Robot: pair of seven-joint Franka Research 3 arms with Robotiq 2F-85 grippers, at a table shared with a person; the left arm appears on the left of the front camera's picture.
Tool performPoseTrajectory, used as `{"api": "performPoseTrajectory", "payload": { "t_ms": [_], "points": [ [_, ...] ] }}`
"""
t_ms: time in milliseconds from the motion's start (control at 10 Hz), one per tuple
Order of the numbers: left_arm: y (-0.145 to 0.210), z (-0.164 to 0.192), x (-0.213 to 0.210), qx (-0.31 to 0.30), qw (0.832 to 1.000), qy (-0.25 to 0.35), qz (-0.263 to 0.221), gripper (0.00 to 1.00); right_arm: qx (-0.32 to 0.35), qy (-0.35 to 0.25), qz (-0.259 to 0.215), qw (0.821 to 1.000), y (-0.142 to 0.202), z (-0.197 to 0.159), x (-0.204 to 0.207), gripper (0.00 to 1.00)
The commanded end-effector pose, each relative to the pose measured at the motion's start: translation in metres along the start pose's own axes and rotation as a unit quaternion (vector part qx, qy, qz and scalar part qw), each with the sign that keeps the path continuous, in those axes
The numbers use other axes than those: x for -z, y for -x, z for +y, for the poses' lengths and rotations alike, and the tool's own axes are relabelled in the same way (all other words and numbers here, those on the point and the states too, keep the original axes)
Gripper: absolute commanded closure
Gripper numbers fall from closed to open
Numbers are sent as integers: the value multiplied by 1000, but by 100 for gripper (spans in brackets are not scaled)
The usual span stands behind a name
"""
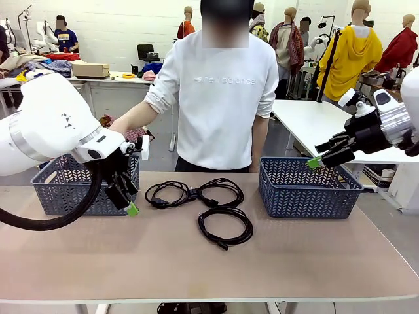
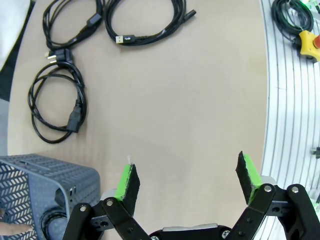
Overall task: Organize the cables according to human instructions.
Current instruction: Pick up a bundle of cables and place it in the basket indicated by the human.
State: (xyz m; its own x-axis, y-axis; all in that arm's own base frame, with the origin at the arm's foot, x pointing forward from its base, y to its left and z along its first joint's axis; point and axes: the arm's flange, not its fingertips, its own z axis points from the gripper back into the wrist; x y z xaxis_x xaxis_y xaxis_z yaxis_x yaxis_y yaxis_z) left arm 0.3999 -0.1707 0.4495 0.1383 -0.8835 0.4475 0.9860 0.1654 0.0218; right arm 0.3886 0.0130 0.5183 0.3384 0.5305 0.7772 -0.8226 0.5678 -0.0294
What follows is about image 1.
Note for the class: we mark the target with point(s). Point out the small white background robot arm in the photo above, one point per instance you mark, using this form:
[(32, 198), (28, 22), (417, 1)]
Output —
[(316, 42)]

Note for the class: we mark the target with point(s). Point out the pile of colourful clothes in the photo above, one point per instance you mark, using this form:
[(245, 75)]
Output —
[(49, 63)]

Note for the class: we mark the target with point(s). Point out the mannequin in patterned yellow scarf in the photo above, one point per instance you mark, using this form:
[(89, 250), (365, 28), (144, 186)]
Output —
[(260, 32)]

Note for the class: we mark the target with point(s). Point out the person's left hand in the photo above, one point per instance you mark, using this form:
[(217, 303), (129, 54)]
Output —
[(255, 167)]

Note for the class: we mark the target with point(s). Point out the bystander in grey top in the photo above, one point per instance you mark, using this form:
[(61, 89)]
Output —
[(305, 36)]

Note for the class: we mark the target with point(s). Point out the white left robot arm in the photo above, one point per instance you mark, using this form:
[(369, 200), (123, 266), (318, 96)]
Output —
[(49, 114)]

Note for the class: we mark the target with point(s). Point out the mannequin in red jacket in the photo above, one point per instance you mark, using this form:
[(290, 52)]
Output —
[(402, 49)]

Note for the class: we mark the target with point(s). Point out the person's right forearm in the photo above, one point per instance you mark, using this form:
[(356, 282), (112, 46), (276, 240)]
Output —
[(137, 116)]

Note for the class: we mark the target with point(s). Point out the person's left forearm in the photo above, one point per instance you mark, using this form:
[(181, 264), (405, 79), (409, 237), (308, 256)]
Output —
[(259, 137)]

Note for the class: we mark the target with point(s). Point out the blue cloth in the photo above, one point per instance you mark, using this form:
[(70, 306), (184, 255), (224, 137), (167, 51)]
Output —
[(153, 67)]

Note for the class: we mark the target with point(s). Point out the bystander in blue shirt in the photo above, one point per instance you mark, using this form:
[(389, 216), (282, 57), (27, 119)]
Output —
[(65, 39)]

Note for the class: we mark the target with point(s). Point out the brown cardboard box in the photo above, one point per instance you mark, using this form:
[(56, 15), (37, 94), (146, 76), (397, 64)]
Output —
[(90, 69)]

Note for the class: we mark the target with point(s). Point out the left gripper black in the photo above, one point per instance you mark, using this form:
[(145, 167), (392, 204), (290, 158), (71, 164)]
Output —
[(114, 168)]

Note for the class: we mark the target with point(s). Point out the mannequin in orange shirt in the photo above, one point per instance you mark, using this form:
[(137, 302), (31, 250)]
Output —
[(187, 29)]

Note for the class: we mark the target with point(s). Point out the black kettle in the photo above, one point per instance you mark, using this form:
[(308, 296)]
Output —
[(400, 73)]

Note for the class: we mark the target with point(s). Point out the black tripod pole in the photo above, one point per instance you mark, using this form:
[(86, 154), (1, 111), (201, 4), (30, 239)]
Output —
[(329, 62)]

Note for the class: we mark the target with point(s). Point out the bystander in dark clothes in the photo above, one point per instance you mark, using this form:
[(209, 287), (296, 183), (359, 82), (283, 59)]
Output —
[(3, 45)]

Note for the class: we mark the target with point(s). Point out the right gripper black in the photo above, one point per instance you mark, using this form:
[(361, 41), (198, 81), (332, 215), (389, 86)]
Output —
[(365, 134)]

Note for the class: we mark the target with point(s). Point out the yellow tape roll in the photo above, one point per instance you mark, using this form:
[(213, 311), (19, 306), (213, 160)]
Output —
[(128, 76)]

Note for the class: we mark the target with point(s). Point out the mannequin in plaid shawl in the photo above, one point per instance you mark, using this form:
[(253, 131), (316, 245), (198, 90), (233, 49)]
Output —
[(288, 42)]

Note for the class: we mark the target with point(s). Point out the grey-blue plastic lattice basket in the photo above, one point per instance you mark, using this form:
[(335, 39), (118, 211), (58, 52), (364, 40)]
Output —
[(304, 199), (65, 199)]

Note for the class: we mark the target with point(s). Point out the person in white sweatshirt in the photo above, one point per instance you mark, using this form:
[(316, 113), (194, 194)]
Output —
[(216, 114)]

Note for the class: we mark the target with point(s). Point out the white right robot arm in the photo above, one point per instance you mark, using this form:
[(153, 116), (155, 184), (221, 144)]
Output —
[(394, 124)]

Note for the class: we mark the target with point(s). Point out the mannequin in yellow hoodie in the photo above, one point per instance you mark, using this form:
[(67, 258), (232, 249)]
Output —
[(353, 55)]

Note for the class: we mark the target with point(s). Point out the pink cloth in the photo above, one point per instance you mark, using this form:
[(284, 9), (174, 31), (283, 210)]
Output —
[(149, 76)]

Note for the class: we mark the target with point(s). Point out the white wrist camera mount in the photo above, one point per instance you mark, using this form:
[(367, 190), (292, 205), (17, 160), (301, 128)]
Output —
[(145, 148), (347, 97)]

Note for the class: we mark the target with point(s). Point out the black office chair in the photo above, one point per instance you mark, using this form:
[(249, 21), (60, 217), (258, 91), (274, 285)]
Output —
[(145, 52)]

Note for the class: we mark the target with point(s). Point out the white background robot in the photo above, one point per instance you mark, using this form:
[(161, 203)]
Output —
[(8, 32), (44, 34)]

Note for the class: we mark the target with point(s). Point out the red patterned cloth heap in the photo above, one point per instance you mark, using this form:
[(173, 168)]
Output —
[(137, 133)]

